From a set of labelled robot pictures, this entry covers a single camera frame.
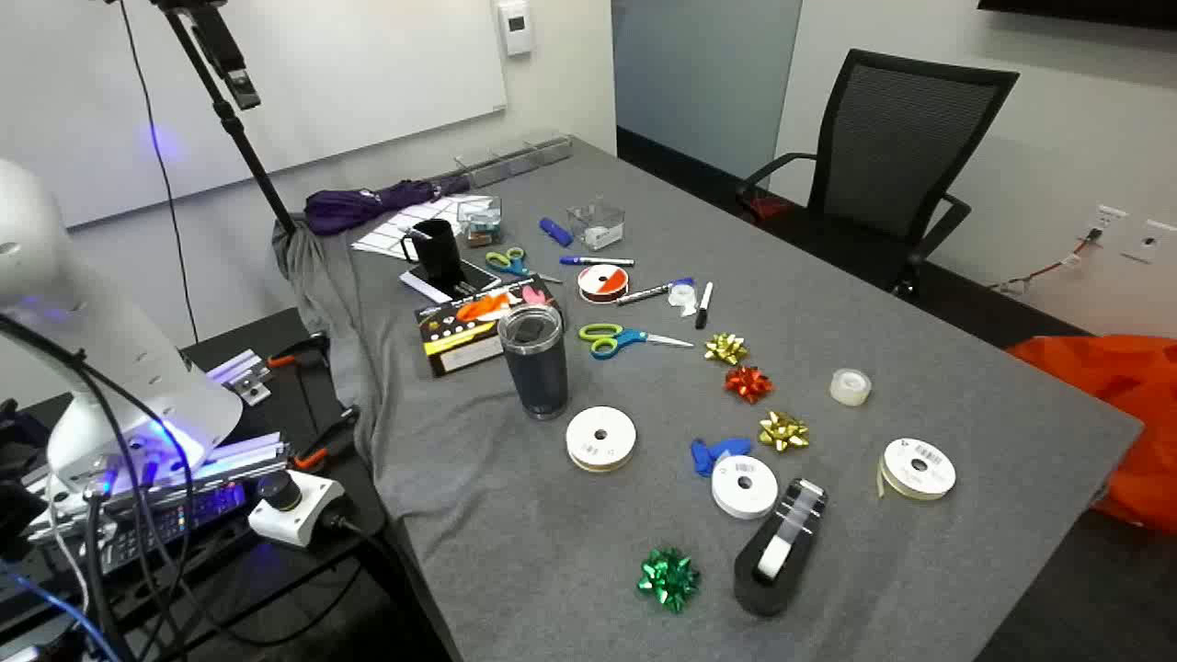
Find black cup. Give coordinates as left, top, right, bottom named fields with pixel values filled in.
left=399, top=217, right=473, bottom=299

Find large green blue scissors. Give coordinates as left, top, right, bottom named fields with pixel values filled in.
left=573, top=320, right=696, bottom=365

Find orange ribbon spool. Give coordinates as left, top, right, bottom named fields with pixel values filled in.
left=573, top=260, right=634, bottom=305

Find dark tumbler with clear lid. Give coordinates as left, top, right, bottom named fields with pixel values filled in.
left=493, top=302, right=573, bottom=425

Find silver marker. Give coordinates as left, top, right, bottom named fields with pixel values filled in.
left=612, top=275, right=682, bottom=309

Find blue pen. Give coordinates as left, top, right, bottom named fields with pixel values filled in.
left=556, top=251, right=642, bottom=273

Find small white blue object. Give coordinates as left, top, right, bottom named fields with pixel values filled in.
left=663, top=275, right=702, bottom=317

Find small clear container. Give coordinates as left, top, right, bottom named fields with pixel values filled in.
left=569, top=199, right=631, bottom=255

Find small green blue scissors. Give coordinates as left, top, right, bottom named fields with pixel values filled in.
left=482, top=244, right=549, bottom=284

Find white spool gold ribbon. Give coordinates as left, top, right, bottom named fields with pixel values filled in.
left=564, top=402, right=644, bottom=479
left=871, top=433, right=965, bottom=509

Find black box with orange tool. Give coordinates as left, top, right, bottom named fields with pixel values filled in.
left=417, top=284, right=556, bottom=384

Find gold gift bow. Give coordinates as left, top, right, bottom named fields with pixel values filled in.
left=702, top=326, right=751, bottom=371
left=756, top=409, right=815, bottom=455

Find clear box with mints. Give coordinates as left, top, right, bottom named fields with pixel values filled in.
left=452, top=194, right=508, bottom=255

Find blue clip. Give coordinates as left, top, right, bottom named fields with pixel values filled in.
left=687, top=433, right=756, bottom=483

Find red gift bow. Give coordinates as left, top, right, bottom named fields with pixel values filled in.
left=720, top=365, right=780, bottom=409

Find black booklet white edge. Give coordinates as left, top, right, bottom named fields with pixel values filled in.
left=399, top=268, right=459, bottom=309

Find red floor object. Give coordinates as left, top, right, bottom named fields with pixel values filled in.
left=741, top=189, right=795, bottom=224

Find white label sheets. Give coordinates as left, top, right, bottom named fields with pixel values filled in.
left=351, top=194, right=474, bottom=265

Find white round lid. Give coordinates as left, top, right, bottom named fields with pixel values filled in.
left=827, top=365, right=877, bottom=411

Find green gift bow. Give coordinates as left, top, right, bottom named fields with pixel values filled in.
left=634, top=545, right=702, bottom=618

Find grey table cloth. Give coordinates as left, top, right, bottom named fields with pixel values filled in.
left=269, top=132, right=1148, bottom=662

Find purple cloth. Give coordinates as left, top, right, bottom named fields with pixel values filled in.
left=302, top=172, right=474, bottom=240

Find black tape dispenser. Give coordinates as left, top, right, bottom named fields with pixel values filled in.
left=732, top=473, right=833, bottom=623

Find white emergency stop button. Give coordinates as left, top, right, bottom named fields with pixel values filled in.
left=246, top=467, right=351, bottom=553

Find black mesh office chair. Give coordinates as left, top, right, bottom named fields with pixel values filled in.
left=737, top=49, right=1022, bottom=299

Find orange bag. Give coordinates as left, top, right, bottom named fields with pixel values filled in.
left=1003, top=330, right=1177, bottom=536

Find orange handled clamp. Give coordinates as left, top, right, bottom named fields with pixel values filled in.
left=290, top=409, right=365, bottom=473
left=264, top=333, right=334, bottom=376

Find white wall thermostat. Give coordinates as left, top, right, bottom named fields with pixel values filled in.
left=493, top=0, right=536, bottom=59

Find white wall whiteboard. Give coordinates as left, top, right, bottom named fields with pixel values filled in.
left=0, top=0, right=511, bottom=233

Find silver metal bracket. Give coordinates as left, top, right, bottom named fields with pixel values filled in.
left=206, top=346, right=278, bottom=409

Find black camera tripod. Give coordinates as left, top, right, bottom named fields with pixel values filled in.
left=148, top=0, right=306, bottom=240

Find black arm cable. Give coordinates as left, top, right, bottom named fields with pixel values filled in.
left=0, top=311, right=197, bottom=630

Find white wall outlet plate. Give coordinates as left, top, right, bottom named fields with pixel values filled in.
left=1120, top=217, right=1177, bottom=268

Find black wall television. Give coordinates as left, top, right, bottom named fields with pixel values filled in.
left=975, top=0, right=1177, bottom=33

